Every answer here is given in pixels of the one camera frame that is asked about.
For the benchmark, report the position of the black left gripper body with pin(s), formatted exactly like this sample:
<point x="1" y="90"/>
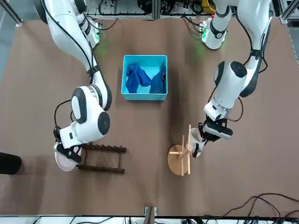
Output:
<point x="218" y="129"/>

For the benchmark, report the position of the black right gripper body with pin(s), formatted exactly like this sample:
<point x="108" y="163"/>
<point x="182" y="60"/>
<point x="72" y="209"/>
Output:
<point x="71" y="155"/>

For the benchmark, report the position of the pale pink round plate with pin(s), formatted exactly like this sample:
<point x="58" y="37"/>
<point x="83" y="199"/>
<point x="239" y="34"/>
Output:
<point x="64" y="164"/>

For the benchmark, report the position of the bright blue square rag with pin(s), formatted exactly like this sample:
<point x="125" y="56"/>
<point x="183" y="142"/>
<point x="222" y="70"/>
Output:
<point x="135" y="79"/>

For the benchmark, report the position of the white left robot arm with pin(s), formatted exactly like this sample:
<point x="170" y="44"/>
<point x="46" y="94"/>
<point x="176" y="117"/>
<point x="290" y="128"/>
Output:
<point x="231" y="84"/>

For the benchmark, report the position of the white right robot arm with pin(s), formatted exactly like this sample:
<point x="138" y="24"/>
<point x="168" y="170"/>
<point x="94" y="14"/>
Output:
<point x="70" y="35"/>

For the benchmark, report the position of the dark wooden dish rack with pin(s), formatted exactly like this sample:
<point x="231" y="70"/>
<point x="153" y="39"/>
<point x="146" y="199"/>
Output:
<point x="102" y="168"/>

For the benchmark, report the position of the wooden mug stand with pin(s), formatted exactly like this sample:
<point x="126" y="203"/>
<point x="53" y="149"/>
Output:
<point x="177" y="163"/>

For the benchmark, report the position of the cyan plastic box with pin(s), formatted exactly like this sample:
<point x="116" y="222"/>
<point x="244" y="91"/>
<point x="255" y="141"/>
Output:
<point x="144" y="96"/>

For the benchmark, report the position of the aluminium profile post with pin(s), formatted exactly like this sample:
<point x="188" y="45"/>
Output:
<point x="150" y="215"/>

